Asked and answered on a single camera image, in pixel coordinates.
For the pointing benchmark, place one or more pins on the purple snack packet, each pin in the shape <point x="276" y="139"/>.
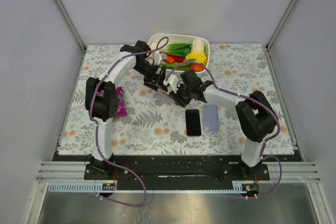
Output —
<point x="120" y="106"/>

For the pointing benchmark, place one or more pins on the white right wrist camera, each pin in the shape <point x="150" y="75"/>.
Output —
<point x="172" y="83"/>

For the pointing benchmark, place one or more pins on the toy orange tomato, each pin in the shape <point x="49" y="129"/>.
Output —
<point x="197" y="67"/>

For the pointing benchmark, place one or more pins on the toy bok choy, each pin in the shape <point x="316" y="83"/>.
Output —
<point x="174" y="49"/>

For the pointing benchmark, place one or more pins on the toy red chili pepper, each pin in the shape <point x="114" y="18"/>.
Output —
<point x="173" y="59"/>

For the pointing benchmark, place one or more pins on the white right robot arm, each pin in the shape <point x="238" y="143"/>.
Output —
<point x="256" y="116"/>

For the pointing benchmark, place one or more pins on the toy green bean pod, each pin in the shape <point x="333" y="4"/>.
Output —
<point x="179" y="66"/>

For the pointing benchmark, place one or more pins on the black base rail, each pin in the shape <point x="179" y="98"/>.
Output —
<point x="175" y="172"/>

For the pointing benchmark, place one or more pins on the black phone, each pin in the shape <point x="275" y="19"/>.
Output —
<point x="193" y="124"/>

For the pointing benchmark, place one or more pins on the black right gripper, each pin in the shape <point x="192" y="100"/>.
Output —
<point x="180" y="96"/>

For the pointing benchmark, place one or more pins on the lilac phone case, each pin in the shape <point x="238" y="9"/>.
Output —
<point x="210" y="118"/>

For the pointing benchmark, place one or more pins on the white rectangular food container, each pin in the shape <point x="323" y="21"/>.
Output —
<point x="185" y="39"/>

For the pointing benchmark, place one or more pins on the toy napa cabbage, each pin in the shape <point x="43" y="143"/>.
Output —
<point x="197" y="52"/>

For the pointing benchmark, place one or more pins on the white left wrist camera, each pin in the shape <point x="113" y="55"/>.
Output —
<point x="156" y="57"/>

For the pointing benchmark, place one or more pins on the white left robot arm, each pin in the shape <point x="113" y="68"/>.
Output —
<point x="130" y="57"/>

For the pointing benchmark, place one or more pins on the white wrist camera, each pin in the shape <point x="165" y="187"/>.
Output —
<point x="156" y="57"/>
<point x="172" y="83"/>

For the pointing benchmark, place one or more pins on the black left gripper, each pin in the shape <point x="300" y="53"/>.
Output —
<point x="156" y="77"/>

